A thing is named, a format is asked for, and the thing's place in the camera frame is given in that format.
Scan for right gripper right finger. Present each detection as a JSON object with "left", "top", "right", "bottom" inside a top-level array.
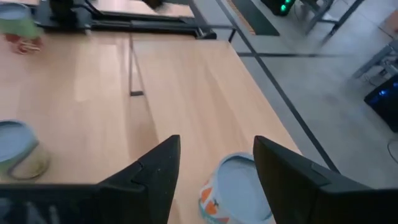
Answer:
[{"left": 253, "top": 136, "right": 330, "bottom": 224}]

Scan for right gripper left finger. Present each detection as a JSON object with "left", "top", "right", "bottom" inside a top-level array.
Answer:
[{"left": 101, "top": 134, "right": 182, "bottom": 224}]

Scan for pink green label tin can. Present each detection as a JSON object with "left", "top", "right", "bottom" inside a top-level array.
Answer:
[{"left": 0, "top": 119, "right": 51, "bottom": 182}]

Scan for green red swirl label can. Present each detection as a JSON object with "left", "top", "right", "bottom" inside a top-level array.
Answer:
[{"left": 0, "top": 2, "right": 44, "bottom": 55}]

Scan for black computer blue lights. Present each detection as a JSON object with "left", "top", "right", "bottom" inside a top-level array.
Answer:
[{"left": 363, "top": 74, "right": 398, "bottom": 131}]

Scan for grey metal desk leg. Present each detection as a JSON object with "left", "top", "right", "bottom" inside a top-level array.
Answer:
[{"left": 353, "top": 40, "right": 398, "bottom": 78}]

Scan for black hazard-striped floor mat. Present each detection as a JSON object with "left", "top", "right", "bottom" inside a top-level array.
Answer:
[{"left": 229, "top": 0, "right": 280, "bottom": 35}]

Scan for black computer green lights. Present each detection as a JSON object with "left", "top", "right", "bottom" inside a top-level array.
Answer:
[{"left": 261, "top": 0, "right": 296, "bottom": 16}]

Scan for wooden desk top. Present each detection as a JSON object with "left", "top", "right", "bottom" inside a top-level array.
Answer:
[{"left": 381, "top": 11, "right": 398, "bottom": 38}]

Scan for wooden shelf black metal frame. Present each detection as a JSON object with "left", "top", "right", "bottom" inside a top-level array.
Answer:
[{"left": 127, "top": 29, "right": 302, "bottom": 224}]

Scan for thin black floor cable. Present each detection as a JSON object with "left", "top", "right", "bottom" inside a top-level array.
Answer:
[{"left": 387, "top": 138, "right": 398, "bottom": 163}]

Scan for grey metal desk frame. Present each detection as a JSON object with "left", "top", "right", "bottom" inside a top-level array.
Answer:
[{"left": 298, "top": 0, "right": 364, "bottom": 44}]

